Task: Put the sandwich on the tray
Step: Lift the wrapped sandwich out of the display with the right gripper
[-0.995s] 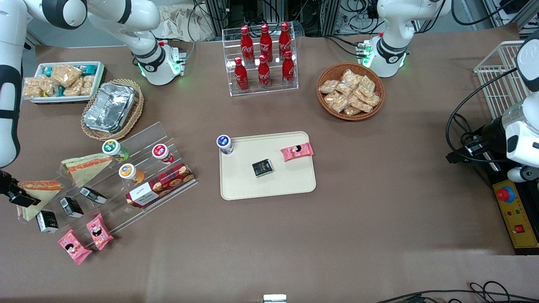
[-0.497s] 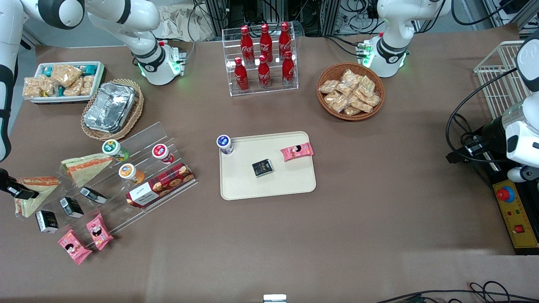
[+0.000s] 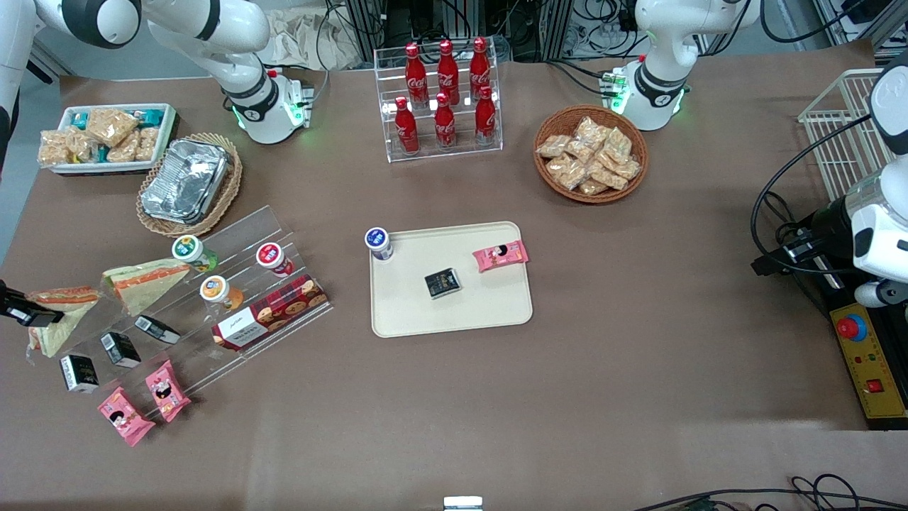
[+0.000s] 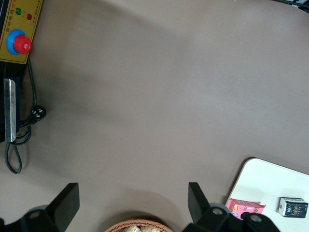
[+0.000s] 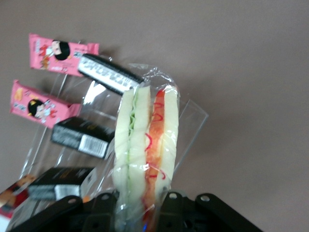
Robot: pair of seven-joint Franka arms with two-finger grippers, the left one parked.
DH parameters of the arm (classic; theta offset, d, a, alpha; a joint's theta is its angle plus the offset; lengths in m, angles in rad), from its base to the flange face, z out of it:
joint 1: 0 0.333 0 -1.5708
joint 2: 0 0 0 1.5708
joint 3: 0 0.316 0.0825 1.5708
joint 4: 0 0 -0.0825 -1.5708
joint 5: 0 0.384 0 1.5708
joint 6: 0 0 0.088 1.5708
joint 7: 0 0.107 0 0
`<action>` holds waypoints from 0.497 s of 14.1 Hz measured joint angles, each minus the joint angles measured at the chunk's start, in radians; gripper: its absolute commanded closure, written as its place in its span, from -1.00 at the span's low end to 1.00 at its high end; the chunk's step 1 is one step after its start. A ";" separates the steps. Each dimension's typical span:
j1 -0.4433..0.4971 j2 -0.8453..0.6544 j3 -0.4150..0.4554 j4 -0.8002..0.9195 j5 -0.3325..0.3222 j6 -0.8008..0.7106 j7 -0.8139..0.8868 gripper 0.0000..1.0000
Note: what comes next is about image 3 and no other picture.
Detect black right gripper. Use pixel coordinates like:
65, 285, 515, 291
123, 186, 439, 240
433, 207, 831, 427
0, 280, 65, 328

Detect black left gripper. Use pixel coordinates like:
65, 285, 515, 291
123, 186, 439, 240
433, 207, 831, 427
751, 197, 862, 278

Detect triangle sandwich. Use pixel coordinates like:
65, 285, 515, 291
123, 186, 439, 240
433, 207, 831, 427
27, 286, 101, 358
101, 258, 191, 317

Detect beige plastic tray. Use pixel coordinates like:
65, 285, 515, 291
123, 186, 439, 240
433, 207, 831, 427
369, 221, 533, 339

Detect small black box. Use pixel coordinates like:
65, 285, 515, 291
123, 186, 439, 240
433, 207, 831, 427
60, 355, 100, 393
135, 316, 181, 346
100, 331, 141, 369
424, 268, 463, 300

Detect yellow emergency stop box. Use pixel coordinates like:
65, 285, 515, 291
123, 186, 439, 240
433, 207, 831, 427
829, 302, 908, 431

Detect pink snack pack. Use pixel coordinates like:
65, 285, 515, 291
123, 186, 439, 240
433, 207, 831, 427
145, 360, 192, 424
97, 387, 156, 447
473, 240, 530, 273

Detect green lid cup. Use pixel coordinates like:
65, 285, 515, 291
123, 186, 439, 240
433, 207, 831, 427
172, 236, 218, 274

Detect orange lid cup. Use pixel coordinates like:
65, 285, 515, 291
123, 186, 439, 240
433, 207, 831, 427
199, 275, 245, 312

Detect clear acrylic stepped shelf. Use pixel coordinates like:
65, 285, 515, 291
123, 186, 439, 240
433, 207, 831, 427
44, 206, 334, 421

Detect stacked foil trays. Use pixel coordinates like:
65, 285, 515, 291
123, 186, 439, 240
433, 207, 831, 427
140, 139, 231, 226

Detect white rectangular bin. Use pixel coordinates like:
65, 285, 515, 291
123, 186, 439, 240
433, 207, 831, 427
39, 104, 177, 175

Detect oval wicker basket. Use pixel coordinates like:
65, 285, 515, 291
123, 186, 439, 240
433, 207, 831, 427
136, 133, 243, 238

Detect red tartan cookie box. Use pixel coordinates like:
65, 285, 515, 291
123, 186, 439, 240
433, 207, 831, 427
211, 275, 329, 351

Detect grey metal bar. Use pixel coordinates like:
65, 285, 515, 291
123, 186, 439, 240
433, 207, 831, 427
25, 39, 72, 83

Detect round wicker basket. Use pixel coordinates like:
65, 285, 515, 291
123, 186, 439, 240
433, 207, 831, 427
533, 105, 648, 205

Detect red lid cup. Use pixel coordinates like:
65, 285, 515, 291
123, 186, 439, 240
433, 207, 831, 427
256, 243, 294, 278

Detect red cola bottle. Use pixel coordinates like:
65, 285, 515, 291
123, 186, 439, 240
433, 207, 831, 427
475, 85, 497, 146
394, 97, 419, 155
434, 92, 457, 150
470, 38, 492, 100
437, 40, 460, 106
405, 44, 428, 109

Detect aluminium equipment rack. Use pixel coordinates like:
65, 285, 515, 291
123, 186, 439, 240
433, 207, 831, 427
344, 0, 577, 63

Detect blue lid yogurt bottle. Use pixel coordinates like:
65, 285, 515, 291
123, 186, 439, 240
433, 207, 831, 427
365, 227, 395, 262

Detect clear acrylic bottle rack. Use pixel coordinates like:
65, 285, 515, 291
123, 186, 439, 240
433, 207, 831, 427
374, 44, 503, 164

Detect crumpled beige paper bag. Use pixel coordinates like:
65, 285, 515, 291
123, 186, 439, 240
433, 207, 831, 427
255, 11, 364, 72

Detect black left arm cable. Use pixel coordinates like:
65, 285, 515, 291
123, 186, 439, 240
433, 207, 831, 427
751, 114, 875, 276

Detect white wire basket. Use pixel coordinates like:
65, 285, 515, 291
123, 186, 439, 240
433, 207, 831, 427
798, 69, 896, 203

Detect black floor cable bundle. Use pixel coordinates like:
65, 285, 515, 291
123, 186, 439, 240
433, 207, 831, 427
631, 474, 908, 511

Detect black base power cable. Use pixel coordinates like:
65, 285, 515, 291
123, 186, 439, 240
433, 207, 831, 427
546, 60, 612, 97

